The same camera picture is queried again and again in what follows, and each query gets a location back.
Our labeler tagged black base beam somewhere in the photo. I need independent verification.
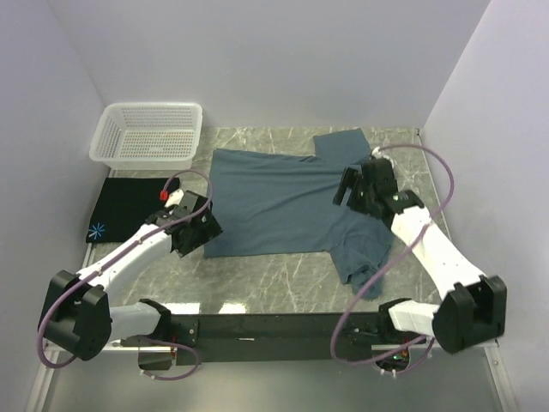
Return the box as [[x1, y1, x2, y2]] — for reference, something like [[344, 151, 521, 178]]
[[119, 312, 430, 373]]

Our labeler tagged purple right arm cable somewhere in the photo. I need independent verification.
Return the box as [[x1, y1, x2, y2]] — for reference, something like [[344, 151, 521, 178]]
[[330, 143, 455, 379]]

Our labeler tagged blue-grey t-shirt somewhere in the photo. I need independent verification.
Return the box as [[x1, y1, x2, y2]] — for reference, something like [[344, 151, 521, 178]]
[[204, 129, 395, 292]]

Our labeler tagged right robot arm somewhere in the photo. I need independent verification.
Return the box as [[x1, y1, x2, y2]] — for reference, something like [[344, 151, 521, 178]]
[[333, 158, 507, 354]]

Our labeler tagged white plastic basket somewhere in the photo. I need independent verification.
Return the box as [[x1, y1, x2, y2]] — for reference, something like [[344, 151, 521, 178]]
[[88, 102, 202, 171]]

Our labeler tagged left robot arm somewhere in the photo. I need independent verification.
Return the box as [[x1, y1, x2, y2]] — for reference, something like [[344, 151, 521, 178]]
[[37, 190, 222, 361]]

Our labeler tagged aluminium rail frame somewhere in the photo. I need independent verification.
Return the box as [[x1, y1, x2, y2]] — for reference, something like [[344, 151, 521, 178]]
[[25, 128, 511, 412]]

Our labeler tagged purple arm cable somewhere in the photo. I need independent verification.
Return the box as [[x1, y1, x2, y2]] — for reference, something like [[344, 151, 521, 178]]
[[330, 143, 455, 379], [36, 169, 215, 384]]

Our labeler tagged folded black t-shirt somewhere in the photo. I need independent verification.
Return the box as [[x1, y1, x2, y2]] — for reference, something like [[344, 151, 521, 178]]
[[85, 178, 167, 244]]

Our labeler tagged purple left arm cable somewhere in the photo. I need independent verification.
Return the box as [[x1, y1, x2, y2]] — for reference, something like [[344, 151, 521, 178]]
[[36, 169, 215, 384]]

